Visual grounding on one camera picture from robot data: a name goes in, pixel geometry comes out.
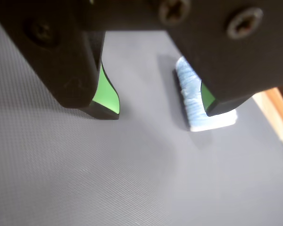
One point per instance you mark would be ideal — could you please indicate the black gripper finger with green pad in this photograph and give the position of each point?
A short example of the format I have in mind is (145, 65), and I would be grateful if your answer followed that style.
(226, 58)
(61, 58)

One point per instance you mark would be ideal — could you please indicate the light blue white block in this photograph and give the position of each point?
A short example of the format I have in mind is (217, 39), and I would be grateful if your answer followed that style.
(191, 99)

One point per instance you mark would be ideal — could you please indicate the grey textured mat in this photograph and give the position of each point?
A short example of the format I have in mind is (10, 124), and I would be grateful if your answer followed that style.
(108, 176)

